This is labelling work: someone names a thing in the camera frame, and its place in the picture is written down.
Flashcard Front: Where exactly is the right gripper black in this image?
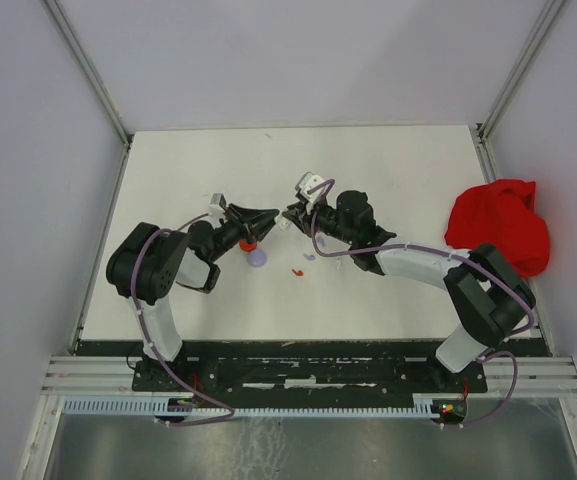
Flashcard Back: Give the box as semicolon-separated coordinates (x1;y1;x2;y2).
283;195;355;246

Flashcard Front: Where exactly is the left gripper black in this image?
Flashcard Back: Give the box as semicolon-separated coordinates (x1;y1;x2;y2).
209;202;281;262

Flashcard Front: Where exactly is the white charging case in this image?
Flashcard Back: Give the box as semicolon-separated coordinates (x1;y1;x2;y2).
275;214;291;230

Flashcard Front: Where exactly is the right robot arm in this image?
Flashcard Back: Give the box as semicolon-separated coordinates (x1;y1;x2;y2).
282;190;536;391

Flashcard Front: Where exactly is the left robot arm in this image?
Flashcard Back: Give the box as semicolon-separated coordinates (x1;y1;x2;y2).
106;203;280;390

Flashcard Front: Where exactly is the orange charging case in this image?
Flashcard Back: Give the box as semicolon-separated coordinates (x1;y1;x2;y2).
239;240;257;252

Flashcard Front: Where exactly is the purple charging case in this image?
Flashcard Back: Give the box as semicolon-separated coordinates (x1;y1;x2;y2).
247;249;267;268

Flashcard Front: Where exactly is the red cloth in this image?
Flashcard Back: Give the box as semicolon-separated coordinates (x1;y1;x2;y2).
444;179;551;278

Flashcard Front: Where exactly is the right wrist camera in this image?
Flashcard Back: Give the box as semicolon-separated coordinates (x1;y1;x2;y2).
295;172;324;202

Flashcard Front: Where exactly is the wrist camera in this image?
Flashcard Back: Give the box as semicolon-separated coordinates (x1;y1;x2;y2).
295;172;324;202
208;193;227;216

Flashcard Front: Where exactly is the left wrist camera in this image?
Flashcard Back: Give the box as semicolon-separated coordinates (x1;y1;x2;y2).
208;193;227;216

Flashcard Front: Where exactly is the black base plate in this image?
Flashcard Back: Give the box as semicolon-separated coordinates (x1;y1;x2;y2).
132;341;488;408

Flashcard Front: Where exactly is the white cable duct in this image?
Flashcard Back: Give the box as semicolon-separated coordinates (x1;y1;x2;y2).
62;394;439;419

